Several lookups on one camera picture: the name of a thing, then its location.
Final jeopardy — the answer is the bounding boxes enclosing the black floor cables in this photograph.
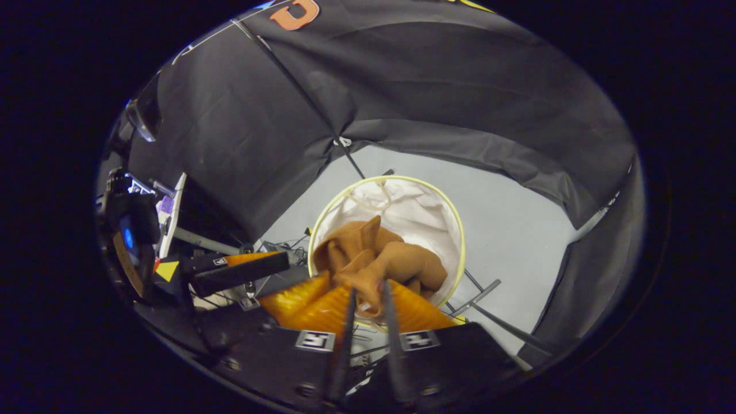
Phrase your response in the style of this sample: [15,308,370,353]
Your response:
[253,229,312,258]

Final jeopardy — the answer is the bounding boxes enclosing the grey metal bar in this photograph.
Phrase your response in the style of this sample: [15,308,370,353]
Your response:
[172,226,243,255]

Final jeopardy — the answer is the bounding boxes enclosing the brown jacket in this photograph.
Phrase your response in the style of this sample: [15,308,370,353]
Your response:
[313,216,448,318]

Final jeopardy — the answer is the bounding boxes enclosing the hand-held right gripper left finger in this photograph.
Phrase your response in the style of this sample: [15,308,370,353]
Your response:
[213,285,358,404]

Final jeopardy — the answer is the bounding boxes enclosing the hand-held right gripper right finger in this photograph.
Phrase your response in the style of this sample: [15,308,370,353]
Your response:
[368,280,519,407]

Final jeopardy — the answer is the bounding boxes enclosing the black backdrop cloth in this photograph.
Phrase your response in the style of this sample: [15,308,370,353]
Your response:
[126,0,646,369]

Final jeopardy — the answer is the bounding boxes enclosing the white laundry hamper yellow rim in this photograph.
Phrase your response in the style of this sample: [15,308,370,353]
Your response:
[308,175,465,311]

